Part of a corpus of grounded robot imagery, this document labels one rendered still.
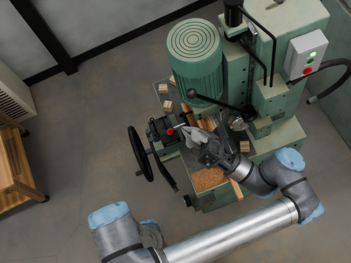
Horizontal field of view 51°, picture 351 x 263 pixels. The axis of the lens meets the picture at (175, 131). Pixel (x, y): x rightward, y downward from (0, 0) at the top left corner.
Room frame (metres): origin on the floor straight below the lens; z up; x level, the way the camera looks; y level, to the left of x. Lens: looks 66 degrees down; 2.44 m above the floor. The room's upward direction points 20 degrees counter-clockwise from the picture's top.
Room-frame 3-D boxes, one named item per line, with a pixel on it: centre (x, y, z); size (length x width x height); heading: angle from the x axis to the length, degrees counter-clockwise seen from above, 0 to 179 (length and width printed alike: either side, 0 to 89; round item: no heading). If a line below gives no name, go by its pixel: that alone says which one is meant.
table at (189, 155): (0.68, -0.04, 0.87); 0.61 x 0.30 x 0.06; 2
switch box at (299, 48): (0.57, -0.47, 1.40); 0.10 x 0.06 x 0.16; 92
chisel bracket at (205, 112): (0.70, -0.17, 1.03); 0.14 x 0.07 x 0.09; 92
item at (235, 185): (0.58, -0.15, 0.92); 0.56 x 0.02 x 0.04; 2
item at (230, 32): (0.70, -0.29, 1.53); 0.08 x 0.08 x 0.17; 2
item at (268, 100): (0.55, -0.37, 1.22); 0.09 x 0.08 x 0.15; 92
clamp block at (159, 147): (0.68, 0.05, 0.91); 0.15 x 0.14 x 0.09; 2
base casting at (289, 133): (0.70, -0.27, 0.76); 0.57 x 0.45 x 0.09; 92
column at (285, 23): (0.71, -0.44, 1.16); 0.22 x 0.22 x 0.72; 2
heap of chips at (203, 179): (0.44, -0.07, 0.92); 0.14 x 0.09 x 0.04; 92
